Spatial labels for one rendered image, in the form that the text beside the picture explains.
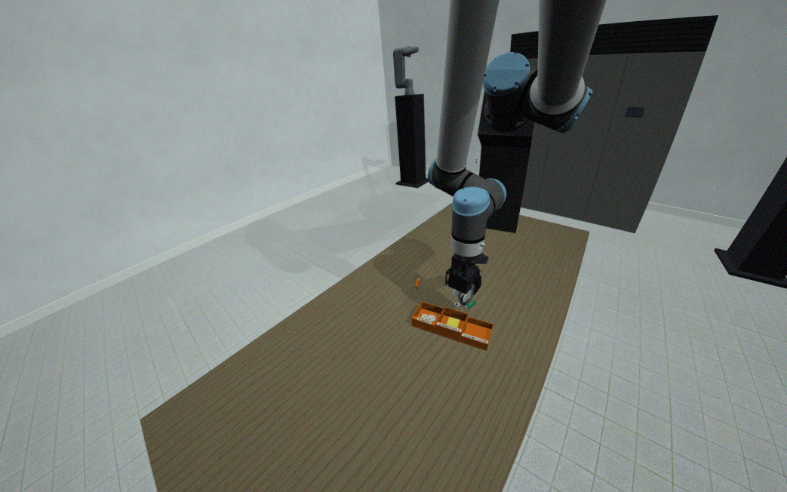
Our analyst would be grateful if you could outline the orange rack of bins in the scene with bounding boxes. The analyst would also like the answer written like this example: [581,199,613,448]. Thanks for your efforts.
[411,302,493,351]

